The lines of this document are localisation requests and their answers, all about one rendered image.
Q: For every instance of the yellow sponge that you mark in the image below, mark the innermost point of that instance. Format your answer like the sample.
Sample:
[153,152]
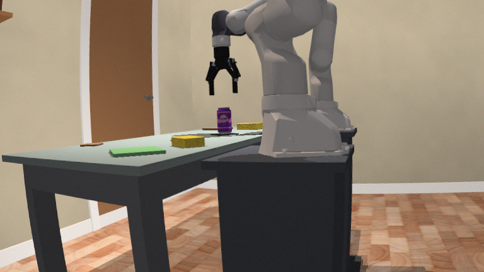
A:
[188,141]
[249,126]

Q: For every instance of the green flat square pad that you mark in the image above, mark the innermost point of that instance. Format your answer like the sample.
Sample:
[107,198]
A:
[136,151]

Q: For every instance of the purple drink can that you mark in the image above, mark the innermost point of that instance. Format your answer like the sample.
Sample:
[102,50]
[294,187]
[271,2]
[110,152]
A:
[224,125]

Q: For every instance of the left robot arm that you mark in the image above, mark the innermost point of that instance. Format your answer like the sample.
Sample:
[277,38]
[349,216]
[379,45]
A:
[292,127]

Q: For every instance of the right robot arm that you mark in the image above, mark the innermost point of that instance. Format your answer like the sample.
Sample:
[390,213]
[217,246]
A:
[320,56]

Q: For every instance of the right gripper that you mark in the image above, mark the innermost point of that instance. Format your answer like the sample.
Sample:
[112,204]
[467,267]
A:
[221,55]

